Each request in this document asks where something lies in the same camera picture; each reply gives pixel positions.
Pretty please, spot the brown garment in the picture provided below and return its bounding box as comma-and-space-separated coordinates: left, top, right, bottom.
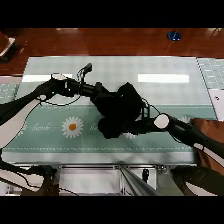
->
191, 117, 224, 176

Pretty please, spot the black garment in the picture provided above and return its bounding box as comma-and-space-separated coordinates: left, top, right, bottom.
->
90, 82, 158, 140

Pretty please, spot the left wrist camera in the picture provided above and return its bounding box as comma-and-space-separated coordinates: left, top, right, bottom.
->
77, 62, 94, 83

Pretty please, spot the blue round object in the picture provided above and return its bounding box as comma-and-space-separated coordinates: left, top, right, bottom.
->
167, 30, 183, 42

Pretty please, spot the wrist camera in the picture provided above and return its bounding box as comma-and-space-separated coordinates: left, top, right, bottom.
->
77, 62, 94, 83
140, 97, 152, 119

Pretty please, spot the silver frame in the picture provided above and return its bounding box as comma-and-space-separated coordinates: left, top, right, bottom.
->
0, 162, 198, 197

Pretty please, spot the black cable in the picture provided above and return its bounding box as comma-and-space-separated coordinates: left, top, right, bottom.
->
39, 94, 83, 108

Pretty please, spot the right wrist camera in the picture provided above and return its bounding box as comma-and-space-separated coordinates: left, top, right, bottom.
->
140, 97, 152, 119

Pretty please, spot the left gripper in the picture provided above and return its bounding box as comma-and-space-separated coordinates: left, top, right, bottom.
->
93, 81, 109, 102

